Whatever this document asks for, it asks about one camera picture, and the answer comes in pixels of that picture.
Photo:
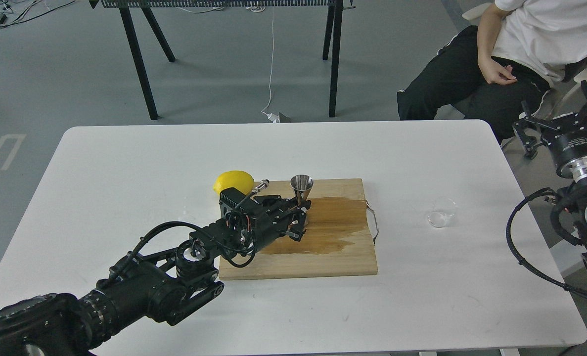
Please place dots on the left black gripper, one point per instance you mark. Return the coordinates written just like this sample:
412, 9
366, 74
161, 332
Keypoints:
259, 221

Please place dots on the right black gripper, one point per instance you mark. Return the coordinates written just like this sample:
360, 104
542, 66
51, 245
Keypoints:
567, 142

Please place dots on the steel double jigger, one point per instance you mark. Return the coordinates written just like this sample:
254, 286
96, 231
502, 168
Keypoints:
301, 185

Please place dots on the small clear glass cup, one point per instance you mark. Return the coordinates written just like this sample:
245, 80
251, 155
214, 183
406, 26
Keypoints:
442, 212

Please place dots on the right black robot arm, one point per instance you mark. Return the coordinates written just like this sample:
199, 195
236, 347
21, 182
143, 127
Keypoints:
568, 218

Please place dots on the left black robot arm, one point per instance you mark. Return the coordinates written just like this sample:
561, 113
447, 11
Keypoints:
169, 275

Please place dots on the wooden cutting board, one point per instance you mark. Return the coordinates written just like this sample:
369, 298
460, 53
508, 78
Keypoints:
337, 241

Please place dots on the yellow lemon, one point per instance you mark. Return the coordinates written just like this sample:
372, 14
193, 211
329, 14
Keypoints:
240, 180

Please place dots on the seated person white shirt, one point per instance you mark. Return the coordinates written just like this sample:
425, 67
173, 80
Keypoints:
517, 52

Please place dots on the black metal frame table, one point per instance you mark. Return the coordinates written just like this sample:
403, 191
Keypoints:
181, 28

